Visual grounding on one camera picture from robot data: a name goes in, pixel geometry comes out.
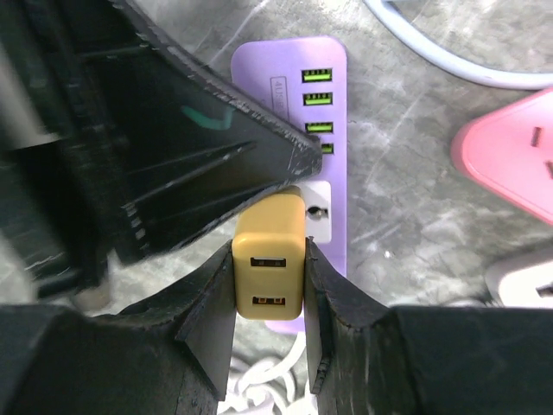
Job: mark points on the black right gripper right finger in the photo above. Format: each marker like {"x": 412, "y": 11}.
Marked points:
{"x": 366, "y": 358}

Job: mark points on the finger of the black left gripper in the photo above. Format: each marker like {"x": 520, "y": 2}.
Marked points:
{"x": 115, "y": 139}

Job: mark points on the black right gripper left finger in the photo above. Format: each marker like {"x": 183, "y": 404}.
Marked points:
{"x": 167, "y": 354}

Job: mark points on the purple USB power strip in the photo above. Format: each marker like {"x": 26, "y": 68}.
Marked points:
{"x": 303, "y": 80}

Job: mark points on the pink triangular socket adapter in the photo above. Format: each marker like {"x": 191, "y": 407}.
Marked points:
{"x": 509, "y": 152}

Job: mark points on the white USB power strip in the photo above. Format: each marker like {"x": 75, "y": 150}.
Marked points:
{"x": 523, "y": 281}

